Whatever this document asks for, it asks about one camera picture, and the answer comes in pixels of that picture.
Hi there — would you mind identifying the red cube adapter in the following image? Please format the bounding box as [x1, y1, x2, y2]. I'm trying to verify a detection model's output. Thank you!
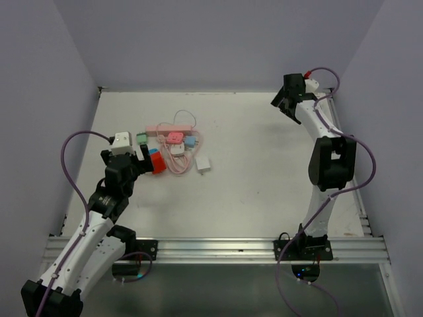
[150, 152, 167, 174]

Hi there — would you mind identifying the green plug adapter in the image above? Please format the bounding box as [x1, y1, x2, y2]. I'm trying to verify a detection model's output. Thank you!
[135, 133, 148, 145]

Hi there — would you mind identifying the pink power strip cord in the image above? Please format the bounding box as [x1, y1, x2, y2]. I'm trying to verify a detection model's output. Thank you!
[158, 129, 203, 176]

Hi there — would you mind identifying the white plug adapter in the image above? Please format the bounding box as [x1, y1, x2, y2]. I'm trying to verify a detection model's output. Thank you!
[169, 143, 185, 157]

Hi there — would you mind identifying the pink power strip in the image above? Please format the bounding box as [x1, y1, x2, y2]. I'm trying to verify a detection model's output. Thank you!
[145, 124, 193, 137]

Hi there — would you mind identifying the pink plug adapter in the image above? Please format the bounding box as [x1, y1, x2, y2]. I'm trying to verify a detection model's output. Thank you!
[166, 132, 184, 145]

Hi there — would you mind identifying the light blue plug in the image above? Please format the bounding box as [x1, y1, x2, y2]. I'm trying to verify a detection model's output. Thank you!
[184, 135, 198, 149]

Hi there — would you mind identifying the white usb charger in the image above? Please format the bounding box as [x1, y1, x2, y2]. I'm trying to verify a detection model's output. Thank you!
[196, 156, 212, 174]

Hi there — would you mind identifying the thin pink charger cable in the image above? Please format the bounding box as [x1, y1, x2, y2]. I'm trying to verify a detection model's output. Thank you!
[157, 110, 196, 139]

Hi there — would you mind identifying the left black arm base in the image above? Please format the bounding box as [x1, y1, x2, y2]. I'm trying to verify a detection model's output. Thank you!
[112, 240, 158, 284]

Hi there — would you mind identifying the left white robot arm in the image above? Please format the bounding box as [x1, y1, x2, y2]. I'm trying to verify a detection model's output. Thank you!
[20, 145, 155, 316]

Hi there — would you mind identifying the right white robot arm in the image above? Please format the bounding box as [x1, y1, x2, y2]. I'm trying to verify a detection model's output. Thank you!
[271, 73, 356, 260]

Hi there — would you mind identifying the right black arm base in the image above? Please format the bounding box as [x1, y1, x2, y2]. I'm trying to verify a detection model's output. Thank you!
[272, 232, 334, 283]

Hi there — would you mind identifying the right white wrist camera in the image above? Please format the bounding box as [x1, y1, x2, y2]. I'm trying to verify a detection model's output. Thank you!
[305, 79, 319, 93]

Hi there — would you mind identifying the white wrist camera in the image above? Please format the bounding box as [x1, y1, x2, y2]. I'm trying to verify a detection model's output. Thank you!
[110, 131, 135, 156]
[305, 79, 319, 93]

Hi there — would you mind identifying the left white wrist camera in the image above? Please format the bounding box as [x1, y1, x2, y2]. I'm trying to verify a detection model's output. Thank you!
[110, 131, 135, 156]

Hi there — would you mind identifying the aluminium front rail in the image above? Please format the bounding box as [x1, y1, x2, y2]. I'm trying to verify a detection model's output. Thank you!
[42, 234, 392, 265]

